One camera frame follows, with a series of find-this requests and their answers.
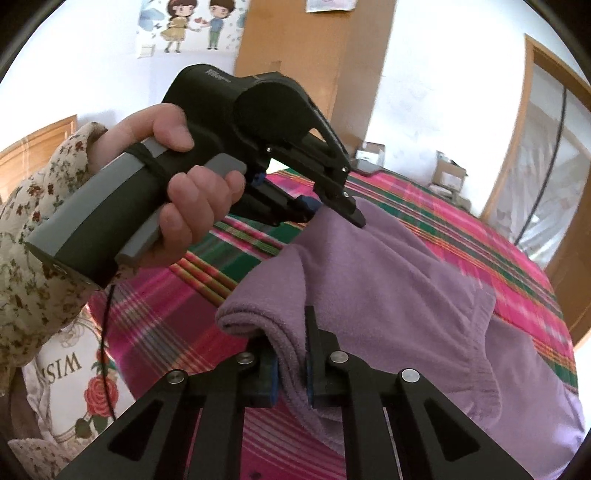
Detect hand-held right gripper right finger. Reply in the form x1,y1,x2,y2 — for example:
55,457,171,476
304,305,534,480

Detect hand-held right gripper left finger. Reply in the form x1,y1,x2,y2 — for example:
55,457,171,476
58,337,280,480

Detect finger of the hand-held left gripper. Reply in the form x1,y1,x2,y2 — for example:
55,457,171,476
268,99,367,229
252,173,322,227

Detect person's left forearm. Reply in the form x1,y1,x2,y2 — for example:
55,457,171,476
0,122,109,398

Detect person's left hand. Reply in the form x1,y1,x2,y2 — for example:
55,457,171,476
88,102,247,268

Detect small white box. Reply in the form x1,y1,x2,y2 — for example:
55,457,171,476
356,141,386,162

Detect wooden wardrobe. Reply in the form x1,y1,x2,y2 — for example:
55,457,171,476
235,0,398,153

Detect grey plastic parcels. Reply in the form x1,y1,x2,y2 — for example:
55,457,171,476
427,182,472,208

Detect brown cardboard box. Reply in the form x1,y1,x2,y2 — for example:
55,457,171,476
429,150,468,190

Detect plaid bed sheet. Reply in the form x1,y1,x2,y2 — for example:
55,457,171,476
88,166,580,480

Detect white rose-print quilt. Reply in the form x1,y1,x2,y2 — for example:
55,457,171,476
21,309,139,446

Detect person's body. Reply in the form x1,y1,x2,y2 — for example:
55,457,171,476
0,364,75,480

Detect wooden door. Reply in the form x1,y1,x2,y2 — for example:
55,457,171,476
547,226,591,344

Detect cartoon wall poster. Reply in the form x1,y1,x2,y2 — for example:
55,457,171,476
135,0,250,58

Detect black cable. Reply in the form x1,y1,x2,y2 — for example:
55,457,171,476
95,284,116,421

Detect door frame with plastic curtain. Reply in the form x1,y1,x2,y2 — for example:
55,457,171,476
480,33,591,287

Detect wooden bed frame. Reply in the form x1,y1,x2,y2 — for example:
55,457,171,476
0,115,77,199

